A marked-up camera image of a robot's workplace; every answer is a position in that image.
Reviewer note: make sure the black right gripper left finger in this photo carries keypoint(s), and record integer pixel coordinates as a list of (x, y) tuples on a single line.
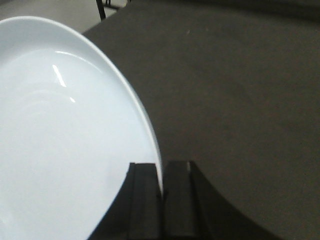
[(135, 213)]

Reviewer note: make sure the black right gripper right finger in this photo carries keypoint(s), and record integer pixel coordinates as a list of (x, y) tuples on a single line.
[(195, 210)]

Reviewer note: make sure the light blue round tray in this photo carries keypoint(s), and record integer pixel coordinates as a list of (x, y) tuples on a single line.
[(70, 125)]

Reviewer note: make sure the black table mat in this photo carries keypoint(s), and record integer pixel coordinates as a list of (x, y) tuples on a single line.
[(235, 90)]

